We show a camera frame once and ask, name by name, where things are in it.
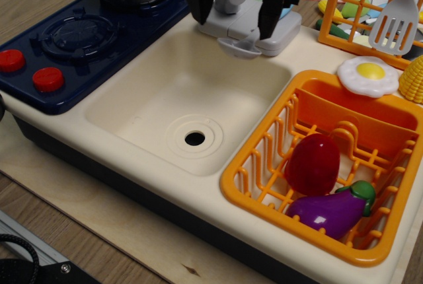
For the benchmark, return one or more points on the light green toy food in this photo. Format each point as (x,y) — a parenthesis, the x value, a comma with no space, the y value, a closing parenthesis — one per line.
(350,10)

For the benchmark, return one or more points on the grey spoon blue handle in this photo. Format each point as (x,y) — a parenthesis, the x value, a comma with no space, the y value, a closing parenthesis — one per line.
(249,45)

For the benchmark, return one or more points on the red stove knob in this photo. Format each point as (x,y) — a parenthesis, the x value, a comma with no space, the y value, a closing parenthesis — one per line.
(48,79)
(11,60)

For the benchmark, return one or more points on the black bracket with screw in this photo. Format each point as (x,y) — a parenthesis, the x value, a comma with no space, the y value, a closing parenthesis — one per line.
(64,273)

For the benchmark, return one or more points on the red stove knob left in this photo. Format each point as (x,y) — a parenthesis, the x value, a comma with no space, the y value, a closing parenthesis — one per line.
(11,60)

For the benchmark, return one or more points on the red toy pepper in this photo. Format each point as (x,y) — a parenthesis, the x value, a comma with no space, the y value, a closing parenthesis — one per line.
(313,166)

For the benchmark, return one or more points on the small yellow corn piece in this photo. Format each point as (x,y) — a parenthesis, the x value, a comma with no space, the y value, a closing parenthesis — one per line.
(323,7)

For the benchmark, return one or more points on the navy blue toy stove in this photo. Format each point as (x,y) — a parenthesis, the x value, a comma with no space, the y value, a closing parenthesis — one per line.
(89,41)

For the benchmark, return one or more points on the grey toy faucet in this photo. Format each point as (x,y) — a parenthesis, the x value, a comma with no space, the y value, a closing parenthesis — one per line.
(236,19)

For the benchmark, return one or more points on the toy fried egg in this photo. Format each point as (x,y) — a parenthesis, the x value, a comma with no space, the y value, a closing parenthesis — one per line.
(368,76)

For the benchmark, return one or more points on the red stove knob right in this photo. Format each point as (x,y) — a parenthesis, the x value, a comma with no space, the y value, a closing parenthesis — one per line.
(48,79)

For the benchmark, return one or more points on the yellow toy corn cob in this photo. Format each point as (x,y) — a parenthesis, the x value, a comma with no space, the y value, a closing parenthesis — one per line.
(410,82)

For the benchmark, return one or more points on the orange dish rack basket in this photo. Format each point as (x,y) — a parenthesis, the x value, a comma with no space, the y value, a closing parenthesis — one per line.
(380,142)

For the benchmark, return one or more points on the orange utensil holder rack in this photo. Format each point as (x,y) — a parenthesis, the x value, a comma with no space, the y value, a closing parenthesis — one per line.
(359,29)

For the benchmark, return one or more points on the purple toy eggplant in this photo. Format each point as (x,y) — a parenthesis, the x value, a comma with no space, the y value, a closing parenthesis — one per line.
(336,213)

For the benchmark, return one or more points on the cream toy kitchen sink unit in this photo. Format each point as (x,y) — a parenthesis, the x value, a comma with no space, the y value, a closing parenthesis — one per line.
(165,127)

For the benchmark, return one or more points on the green toy cucumber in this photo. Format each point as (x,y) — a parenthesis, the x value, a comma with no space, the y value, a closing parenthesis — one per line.
(334,30)

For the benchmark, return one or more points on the grey slotted spatula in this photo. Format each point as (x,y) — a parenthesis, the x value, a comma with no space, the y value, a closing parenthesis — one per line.
(395,28)

